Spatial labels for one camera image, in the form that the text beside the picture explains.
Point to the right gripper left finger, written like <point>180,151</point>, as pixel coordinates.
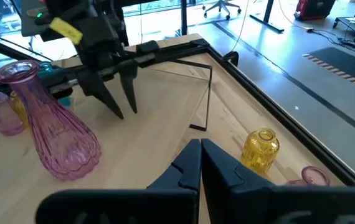
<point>183,174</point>

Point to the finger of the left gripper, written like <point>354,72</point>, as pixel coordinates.
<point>129,81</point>
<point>98,90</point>

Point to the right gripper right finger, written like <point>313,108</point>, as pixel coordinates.
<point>221,186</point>

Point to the yellow ribbed glass vase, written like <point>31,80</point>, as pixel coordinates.
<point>260,152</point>

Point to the pink ribbed teardrop vase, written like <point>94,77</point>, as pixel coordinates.
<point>59,140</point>

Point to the pink slender glass vase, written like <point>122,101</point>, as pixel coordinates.
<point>316,177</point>

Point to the pink squat glass vase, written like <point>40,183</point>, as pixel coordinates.
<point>0,115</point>

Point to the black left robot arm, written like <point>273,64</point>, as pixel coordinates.
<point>84,7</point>

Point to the teal square glass vase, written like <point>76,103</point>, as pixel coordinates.
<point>45,70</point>

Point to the yellow squat glass vase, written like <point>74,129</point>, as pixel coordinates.
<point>20,109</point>

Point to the black pole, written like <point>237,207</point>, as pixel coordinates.
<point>183,18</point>

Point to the black desk support beam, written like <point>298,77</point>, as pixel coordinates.
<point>6,48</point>

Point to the black table clamp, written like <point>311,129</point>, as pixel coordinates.
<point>232,57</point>

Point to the office chair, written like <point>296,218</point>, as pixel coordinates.
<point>222,6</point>

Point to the black table leg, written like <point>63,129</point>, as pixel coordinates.
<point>266,23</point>

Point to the black hazard-striped floor mat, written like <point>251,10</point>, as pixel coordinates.
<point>345,65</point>

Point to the red black equipment case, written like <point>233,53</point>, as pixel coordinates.
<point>314,9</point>

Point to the black low cart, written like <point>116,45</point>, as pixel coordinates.
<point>352,26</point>

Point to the black metal table frame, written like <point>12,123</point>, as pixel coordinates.
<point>289,120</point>

